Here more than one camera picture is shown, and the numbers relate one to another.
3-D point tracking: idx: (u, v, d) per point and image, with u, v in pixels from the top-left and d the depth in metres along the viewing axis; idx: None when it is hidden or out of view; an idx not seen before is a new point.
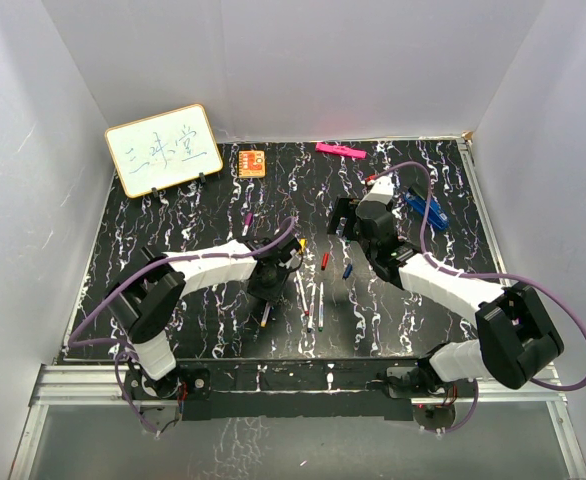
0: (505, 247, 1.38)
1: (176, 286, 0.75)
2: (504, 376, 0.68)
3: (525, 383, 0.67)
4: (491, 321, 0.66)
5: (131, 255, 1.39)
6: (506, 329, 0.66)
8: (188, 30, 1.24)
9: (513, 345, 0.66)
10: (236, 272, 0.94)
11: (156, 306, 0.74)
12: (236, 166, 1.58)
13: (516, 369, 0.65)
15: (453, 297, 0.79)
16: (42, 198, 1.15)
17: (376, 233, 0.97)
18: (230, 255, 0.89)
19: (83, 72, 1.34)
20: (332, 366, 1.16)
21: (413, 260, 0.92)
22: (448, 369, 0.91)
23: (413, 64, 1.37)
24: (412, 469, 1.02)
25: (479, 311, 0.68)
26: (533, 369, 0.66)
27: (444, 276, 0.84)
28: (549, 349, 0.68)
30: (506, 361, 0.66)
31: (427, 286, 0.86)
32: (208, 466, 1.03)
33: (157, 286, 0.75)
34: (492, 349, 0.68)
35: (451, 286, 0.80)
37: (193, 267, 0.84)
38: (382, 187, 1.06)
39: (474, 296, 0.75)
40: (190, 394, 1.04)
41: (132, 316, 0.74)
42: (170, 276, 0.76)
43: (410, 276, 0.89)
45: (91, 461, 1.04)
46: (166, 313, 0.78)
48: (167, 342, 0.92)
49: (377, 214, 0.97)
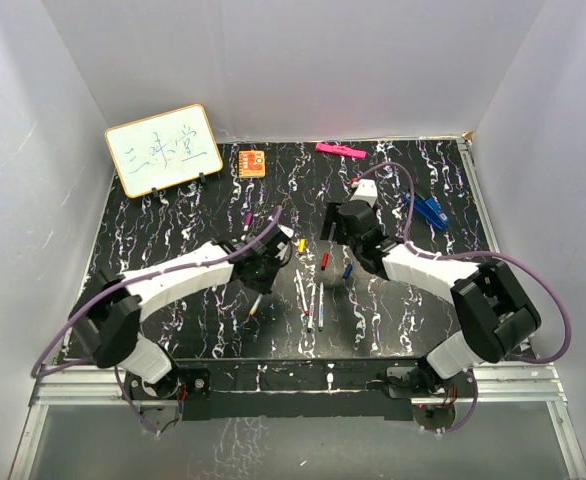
0: (505, 247, 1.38)
1: (130, 312, 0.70)
2: (483, 350, 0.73)
3: (503, 354, 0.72)
4: (466, 295, 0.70)
5: (131, 255, 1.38)
6: (482, 303, 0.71)
8: (188, 29, 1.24)
9: (490, 318, 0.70)
10: (210, 278, 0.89)
11: (114, 334, 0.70)
12: (236, 166, 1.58)
13: (494, 342, 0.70)
15: (432, 279, 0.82)
16: (42, 197, 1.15)
17: (359, 227, 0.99)
18: (198, 264, 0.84)
19: (82, 72, 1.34)
20: (332, 366, 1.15)
21: (395, 250, 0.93)
22: (444, 364, 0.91)
23: (413, 64, 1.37)
24: (412, 469, 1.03)
25: (454, 287, 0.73)
26: (510, 341, 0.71)
27: (424, 261, 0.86)
28: (524, 323, 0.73)
30: (484, 334, 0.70)
31: (410, 272, 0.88)
32: (208, 466, 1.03)
33: (113, 314, 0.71)
34: (471, 324, 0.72)
35: (429, 269, 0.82)
37: (155, 284, 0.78)
38: (365, 189, 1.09)
39: (450, 274, 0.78)
40: (190, 394, 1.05)
41: (95, 344, 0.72)
42: (126, 301, 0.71)
43: (394, 264, 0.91)
45: (91, 461, 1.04)
46: (132, 335, 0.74)
48: (157, 355, 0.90)
49: (356, 210, 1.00)
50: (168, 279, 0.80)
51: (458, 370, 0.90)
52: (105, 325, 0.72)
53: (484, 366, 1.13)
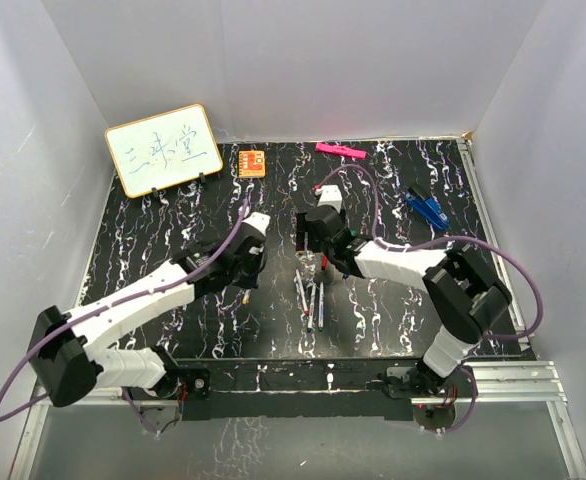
0: (505, 247, 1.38)
1: (73, 358, 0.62)
2: (463, 333, 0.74)
3: (481, 334, 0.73)
4: (440, 282, 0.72)
5: (131, 255, 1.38)
6: (454, 287, 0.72)
8: (188, 30, 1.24)
9: (462, 300, 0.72)
10: (174, 301, 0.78)
11: (61, 381, 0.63)
12: (236, 166, 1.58)
13: (471, 323, 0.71)
15: (406, 271, 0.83)
16: (42, 197, 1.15)
17: (327, 231, 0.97)
18: (152, 291, 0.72)
19: (83, 72, 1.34)
20: (332, 366, 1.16)
21: (367, 248, 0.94)
22: (441, 362, 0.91)
23: (413, 64, 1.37)
24: (412, 469, 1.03)
25: (426, 276, 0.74)
26: (487, 321, 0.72)
27: (394, 255, 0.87)
28: (497, 300, 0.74)
30: (461, 317, 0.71)
31: (382, 268, 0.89)
32: (208, 466, 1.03)
33: (58, 359, 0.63)
34: (446, 309, 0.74)
35: (400, 261, 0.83)
37: (102, 321, 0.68)
38: (330, 194, 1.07)
39: (421, 263, 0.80)
40: (190, 394, 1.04)
41: (46, 388, 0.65)
42: (69, 345, 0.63)
43: (366, 261, 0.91)
45: (90, 461, 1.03)
46: (87, 376, 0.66)
48: (139, 368, 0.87)
49: (322, 214, 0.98)
50: (118, 313, 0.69)
51: (455, 367, 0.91)
52: (52, 372, 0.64)
53: (484, 366, 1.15)
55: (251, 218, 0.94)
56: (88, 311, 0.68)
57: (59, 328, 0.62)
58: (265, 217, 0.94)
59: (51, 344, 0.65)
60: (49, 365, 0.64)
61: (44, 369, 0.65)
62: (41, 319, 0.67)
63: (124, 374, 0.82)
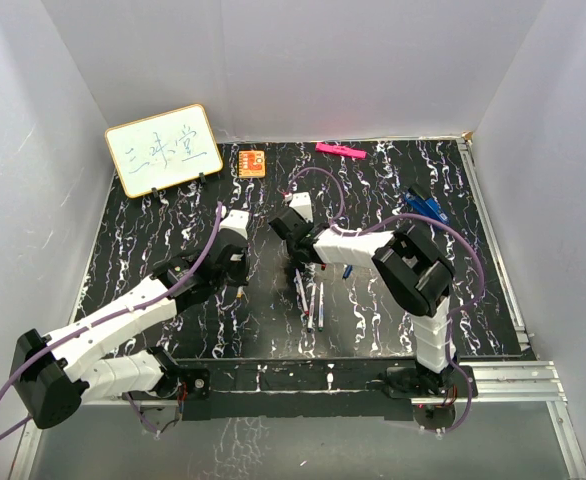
0: (505, 248, 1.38)
1: (53, 381, 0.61)
2: (412, 307, 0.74)
3: (430, 308, 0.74)
4: (387, 261, 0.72)
5: (131, 255, 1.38)
6: (401, 264, 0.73)
8: (188, 30, 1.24)
9: (409, 276, 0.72)
10: (154, 318, 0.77)
11: (43, 404, 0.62)
12: (236, 166, 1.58)
13: (418, 296, 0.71)
15: (358, 252, 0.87)
16: (42, 197, 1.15)
17: (286, 226, 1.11)
18: (131, 309, 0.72)
19: (83, 72, 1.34)
20: (332, 366, 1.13)
21: (324, 236, 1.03)
22: (429, 356, 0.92)
23: (413, 64, 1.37)
24: (412, 469, 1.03)
25: (376, 255, 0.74)
26: (434, 295, 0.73)
27: (349, 239, 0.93)
28: (442, 275, 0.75)
30: (409, 292, 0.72)
31: (338, 252, 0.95)
32: (208, 466, 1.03)
33: (39, 383, 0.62)
34: (395, 285, 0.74)
35: (352, 244, 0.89)
37: (83, 343, 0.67)
38: (299, 201, 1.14)
39: (369, 243, 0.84)
40: (190, 394, 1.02)
41: (30, 411, 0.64)
42: (49, 369, 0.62)
43: (324, 247, 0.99)
45: (92, 461, 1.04)
46: (70, 398, 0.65)
48: (131, 373, 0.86)
49: (281, 212, 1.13)
50: (98, 333, 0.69)
51: (444, 357, 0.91)
52: (33, 397, 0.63)
53: (484, 366, 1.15)
55: (230, 216, 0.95)
56: (67, 333, 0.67)
57: (38, 352, 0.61)
58: (243, 214, 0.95)
59: (32, 367, 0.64)
60: (31, 388, 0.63)
61: (26, 393, 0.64)
62: (21, 342, 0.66)
63: (116, 383, 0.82)
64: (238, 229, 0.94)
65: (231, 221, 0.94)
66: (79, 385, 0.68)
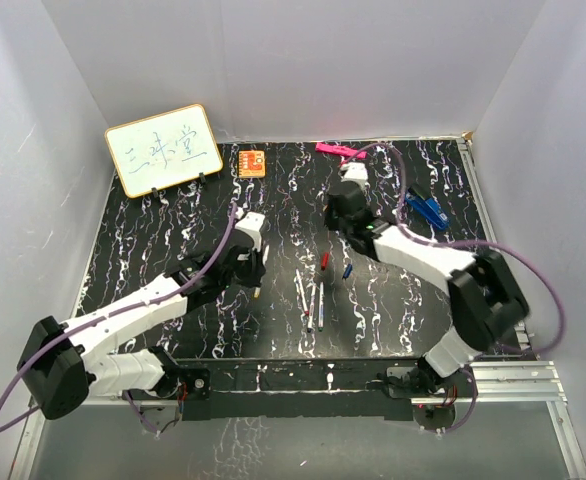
0: (505, 248, 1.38)
1: (69, 368, 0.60)
2: (473, 339, 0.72)
3: (492, 344, 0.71)
4: (464, 288, 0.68)
5: (131, 255, 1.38)
6: (478, 295, 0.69)
8: (188, 30, 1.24)
9: (484, 310, 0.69)
10: (166, 314, 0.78)
11: (57, 388, 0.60)
12: (236, 166, 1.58)
13: (486, 333, 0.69)
15: (428, 268, 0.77)
16: (42, 197, 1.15)
17: (347, 207, 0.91)
18: (147, 303, 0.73)
19: (83, 73, 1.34)
20: (332, 366, 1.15)
21: (388, 232, 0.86)
22: (442, 362, 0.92)
23: (412, 64, 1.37)
24: (413, 469, 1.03)
25: (451, 278, 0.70)
26: (500, 332, 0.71)
27: (418, 247, 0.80)
28: (515, 313, 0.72)
30: (478, 326, 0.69)
31: (403, 258, 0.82)
32: (208, 466, 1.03)
33: (55, 367, 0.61)
34: (463, 314, 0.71)
35: (422, 255, 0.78)
37: (98, 332, 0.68)
38: (354, 173, 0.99)
39: (447, 264, 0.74)
40: (190, 394, 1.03)
41: (42, 398, 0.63)
42: (68, 353, 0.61)
43: (386, 247, 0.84)
45: (92, 461, 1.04)
46: (82, 385, 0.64)
48: (134, 369, 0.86)
49: (346, 190, 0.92)
50: (114, 323, 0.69)
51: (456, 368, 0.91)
52: (48, 382, 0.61)
53: (485, 367, 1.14)
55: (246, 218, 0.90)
56: (83, 321, 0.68)
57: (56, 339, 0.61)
58: (259, 217, 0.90)
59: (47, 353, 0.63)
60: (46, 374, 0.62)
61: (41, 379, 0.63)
62: (37, 329, 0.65)
63: (120, 379, 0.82)
64: (251, 233, 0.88)
65: (244, 223, 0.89)
66: (88, 375, 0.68)
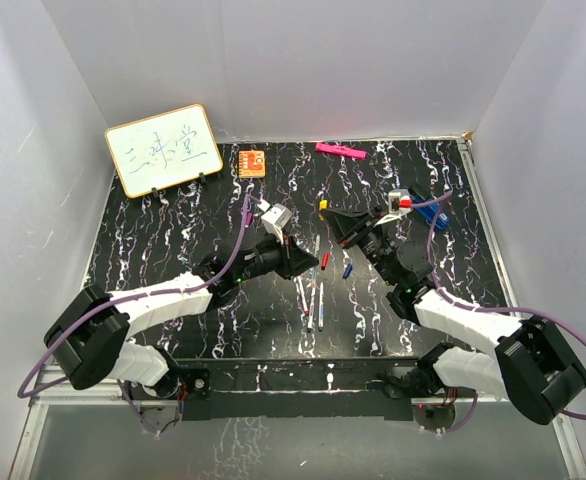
0: (505, 248, 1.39)
1: (121, 330, 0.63)
2: (531, 412, 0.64)
3: (552, 416, 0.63)
4: (513, 356, 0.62)
5: (131, 255, 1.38)
6: (530, 363, 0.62)
8: (188, 30, 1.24)
9: (539, 380, 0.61)
10: (191, 306, 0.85)
11: (98, 351, 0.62)
12: (237, 166, 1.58)
13: (544, 404, 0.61)
15: (472, 334, 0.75)
16: (42, 197, 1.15)
17: (408, 278, 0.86)
18: (182, 290, 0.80)
19: (82, 72, 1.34)
20: (332, 366, 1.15)
21: (429, 297, 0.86)
22: (452, 374, 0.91)
23: (412, 64, 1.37)
24: (413, 469, 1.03)
25: (499, 346, 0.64)
26: (560, 403, 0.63)
27: (462, 312, 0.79)
28: (574, 381, 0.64)
30: (534, 397, 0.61)
31: (446, 323, 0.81)
32: (208, 466, 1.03)
33: (99, 329, 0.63)
34: (516, 385, 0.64)
35: (467, 321, 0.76)
37: (141, 305, 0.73)
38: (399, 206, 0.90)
39: (494, 331, 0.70)
40: (190, 394, 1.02)
41: (73, 364, 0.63)
42: (113, 318, 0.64)
43: (427, 312, 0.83)
45: (91, 461, 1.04)
46: (115, 357, 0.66)
48: (145, 359, 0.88)
49: (415, 261, 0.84)
50: (155, 300, 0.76)
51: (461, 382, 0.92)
52: (87, 346, 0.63)
53: None
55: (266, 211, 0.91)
56: (127, 294, 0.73)
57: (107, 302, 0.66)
58: (277, 210, 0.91)
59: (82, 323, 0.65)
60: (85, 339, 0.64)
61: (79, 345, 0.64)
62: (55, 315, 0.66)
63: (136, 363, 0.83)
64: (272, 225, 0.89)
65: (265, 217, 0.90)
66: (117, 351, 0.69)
